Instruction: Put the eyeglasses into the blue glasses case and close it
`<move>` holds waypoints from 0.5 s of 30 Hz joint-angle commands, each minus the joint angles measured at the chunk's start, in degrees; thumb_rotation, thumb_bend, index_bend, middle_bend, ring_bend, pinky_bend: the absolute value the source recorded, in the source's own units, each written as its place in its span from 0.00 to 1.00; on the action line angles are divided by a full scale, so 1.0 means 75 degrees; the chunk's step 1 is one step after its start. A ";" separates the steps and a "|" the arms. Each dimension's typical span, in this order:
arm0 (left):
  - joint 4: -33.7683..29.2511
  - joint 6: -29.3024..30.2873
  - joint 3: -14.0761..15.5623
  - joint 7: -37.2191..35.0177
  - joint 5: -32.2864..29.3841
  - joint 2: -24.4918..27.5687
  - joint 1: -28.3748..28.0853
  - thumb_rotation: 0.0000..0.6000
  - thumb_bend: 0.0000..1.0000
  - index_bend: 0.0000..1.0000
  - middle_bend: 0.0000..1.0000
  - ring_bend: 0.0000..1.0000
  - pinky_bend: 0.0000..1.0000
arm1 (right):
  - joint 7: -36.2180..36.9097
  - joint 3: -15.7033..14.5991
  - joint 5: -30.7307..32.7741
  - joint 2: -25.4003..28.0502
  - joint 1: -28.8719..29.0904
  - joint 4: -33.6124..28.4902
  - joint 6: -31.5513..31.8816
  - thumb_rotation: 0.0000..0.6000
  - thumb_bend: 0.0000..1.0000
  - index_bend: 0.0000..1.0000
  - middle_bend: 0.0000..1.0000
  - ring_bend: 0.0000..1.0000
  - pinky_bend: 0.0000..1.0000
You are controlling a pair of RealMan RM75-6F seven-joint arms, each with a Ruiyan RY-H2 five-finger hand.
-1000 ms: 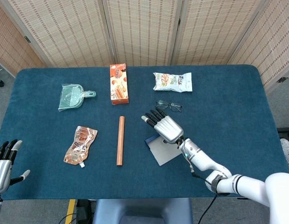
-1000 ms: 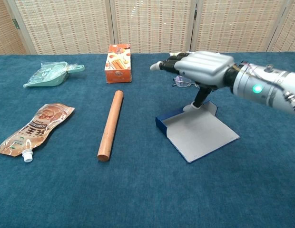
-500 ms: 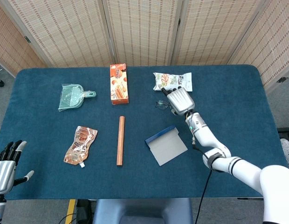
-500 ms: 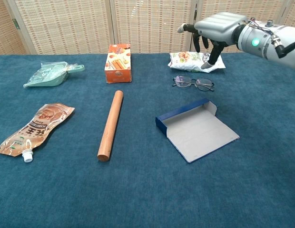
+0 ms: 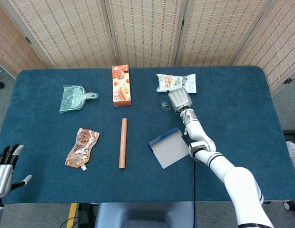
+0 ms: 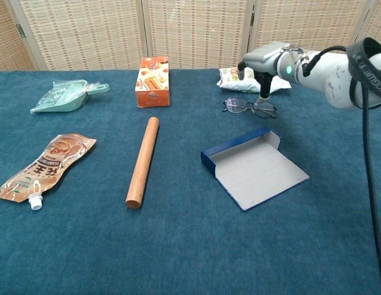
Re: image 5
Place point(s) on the mint green plastic dustpan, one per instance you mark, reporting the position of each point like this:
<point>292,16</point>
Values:
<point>71,99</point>

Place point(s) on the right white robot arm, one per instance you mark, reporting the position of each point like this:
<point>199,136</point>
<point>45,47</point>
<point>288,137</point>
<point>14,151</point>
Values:
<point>233,173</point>

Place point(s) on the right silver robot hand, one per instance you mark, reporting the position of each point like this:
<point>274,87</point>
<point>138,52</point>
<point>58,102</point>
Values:
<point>179,98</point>

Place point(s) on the black chair base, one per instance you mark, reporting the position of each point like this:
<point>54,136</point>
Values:
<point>0,84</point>

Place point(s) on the table leg caster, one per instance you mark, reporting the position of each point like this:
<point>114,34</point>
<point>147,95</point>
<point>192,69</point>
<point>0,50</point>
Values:
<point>289,206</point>

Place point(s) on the yellow floor tape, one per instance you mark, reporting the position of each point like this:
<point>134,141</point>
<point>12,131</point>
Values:
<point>71,215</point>

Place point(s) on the blue table cloth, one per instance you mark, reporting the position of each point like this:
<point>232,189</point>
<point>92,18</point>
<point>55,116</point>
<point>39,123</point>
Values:
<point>245,118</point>

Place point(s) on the white snack bag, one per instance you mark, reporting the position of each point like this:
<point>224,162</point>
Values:
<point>176,80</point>

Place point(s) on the orange snack box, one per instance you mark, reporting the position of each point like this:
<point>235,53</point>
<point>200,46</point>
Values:
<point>121,88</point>

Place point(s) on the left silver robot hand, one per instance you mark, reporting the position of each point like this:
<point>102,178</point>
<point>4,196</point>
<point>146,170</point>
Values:
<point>2,175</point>

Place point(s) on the grey-blue robot body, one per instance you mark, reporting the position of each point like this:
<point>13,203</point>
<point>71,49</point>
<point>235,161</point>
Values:
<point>145,213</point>

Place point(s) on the grey and blue box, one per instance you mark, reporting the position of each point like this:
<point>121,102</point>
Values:
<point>169,152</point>

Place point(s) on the white shoe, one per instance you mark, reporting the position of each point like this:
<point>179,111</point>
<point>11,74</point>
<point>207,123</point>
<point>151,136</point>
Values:
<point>293,149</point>

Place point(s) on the brown spout drink pouch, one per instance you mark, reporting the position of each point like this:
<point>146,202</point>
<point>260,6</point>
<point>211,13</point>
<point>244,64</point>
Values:
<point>81,149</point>

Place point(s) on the black eyeglasses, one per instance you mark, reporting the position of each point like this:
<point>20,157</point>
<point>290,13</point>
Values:
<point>164,105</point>

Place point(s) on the bamboo folding screen panel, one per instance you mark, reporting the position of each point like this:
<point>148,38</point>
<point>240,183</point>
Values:
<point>147,31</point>
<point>216,31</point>
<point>9,47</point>
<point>66,31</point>
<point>280,42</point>

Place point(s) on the wooden rolling pin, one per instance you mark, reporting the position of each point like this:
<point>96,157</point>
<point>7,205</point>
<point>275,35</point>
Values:
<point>123,142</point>

